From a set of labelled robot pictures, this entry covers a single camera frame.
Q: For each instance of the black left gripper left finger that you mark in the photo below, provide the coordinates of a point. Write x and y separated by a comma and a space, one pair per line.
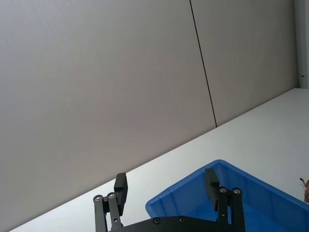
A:
120, 193

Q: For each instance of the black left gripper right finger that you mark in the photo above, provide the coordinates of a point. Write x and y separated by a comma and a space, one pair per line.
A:
212, 191

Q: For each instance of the blue plastic bin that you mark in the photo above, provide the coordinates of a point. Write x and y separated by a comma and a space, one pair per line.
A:
183, 193

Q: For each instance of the tan brown object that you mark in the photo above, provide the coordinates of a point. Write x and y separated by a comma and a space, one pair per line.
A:
307, 192

